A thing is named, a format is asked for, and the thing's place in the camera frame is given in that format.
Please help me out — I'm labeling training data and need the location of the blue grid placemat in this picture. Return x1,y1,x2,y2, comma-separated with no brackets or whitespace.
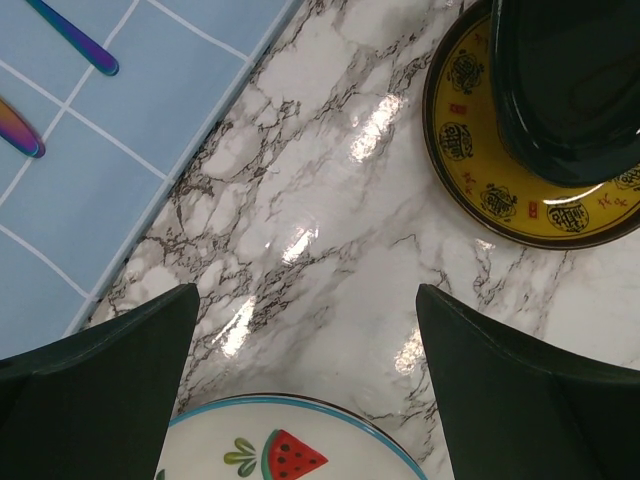
1,1,298,358

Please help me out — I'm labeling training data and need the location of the watermelon pattern plate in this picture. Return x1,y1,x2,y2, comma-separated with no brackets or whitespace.
155,393,427,480

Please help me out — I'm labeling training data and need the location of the black plate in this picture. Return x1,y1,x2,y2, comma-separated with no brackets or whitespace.
490,0,639,187

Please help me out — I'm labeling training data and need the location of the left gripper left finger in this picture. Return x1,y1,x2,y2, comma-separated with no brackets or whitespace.
1,284,200,479

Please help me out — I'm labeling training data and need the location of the iridescent knife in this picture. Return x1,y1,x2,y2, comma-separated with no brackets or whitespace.
0,99,46,158

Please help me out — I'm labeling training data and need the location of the yellow plate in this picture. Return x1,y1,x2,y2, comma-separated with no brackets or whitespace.
422,1,639,250

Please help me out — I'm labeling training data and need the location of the iridescent spoon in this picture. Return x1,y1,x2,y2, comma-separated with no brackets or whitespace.
27,0,120,76

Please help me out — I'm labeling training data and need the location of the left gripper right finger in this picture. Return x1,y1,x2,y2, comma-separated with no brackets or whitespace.
416,284,639,479

